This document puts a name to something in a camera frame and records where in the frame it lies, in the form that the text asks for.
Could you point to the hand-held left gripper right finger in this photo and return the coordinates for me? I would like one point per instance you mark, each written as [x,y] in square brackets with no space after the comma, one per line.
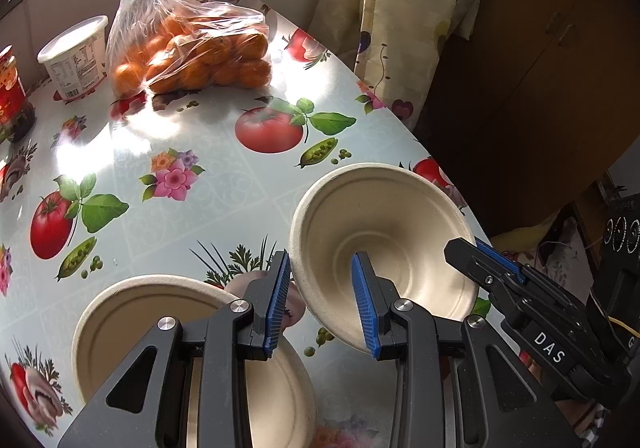
[365,313]

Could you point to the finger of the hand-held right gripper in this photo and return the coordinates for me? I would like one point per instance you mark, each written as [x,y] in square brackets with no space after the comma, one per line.
[505,264]
[470,260]

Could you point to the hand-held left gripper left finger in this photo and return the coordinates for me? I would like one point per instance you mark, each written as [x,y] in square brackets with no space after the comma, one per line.
[277,303]

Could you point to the beige paper bowl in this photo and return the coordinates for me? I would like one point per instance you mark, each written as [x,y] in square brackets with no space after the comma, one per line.
[400,228]
[130,323]

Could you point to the pale yellow cloth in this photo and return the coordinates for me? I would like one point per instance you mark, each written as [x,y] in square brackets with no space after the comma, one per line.
[525,235]

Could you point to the brown wooden cabinet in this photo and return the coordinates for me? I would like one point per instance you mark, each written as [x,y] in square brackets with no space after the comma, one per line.
[550,52]

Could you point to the bunch of small oranges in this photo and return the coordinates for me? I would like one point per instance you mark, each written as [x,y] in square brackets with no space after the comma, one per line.
[200,62]

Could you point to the patterned curtain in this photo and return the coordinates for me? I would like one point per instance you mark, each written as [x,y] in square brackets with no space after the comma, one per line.
[400,2]

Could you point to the white plastic tub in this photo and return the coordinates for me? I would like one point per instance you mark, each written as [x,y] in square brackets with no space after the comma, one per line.
[75,62]

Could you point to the chili sauce jar red lid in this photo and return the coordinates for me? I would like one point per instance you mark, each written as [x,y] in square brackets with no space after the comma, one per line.
[12,97]

